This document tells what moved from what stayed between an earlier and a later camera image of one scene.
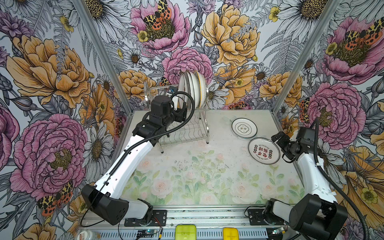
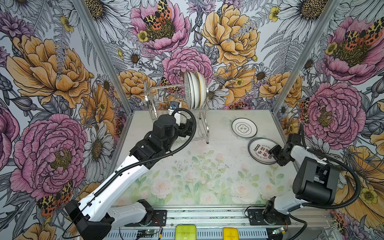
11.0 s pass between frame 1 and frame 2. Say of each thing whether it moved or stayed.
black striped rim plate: stayed
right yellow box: stayed
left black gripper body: moved
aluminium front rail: stayed
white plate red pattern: moved
